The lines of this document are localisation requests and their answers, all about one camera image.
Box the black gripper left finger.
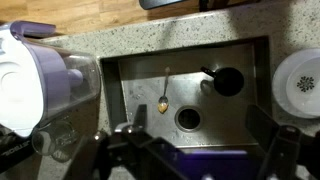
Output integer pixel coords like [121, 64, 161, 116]
[114, 104, 147, 133]

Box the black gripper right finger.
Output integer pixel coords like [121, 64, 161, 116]
[245, 105, 279, 151]

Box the white bowl with flower pattern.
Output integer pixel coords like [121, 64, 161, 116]
[286, 58, 320, 116]

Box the metal spoon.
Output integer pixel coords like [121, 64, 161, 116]
[157, 67, 170, 114]

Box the black mug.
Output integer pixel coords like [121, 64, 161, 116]
[201, 66, 244, 97]

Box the stainless steel sink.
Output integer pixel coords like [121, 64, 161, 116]
[101, 37, 272, 154]

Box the clear drinking glass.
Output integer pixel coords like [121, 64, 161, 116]
[31, 121, 78, 163]

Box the purple white water filter pitcher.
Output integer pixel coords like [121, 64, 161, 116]
[0, 21, 101, 137]

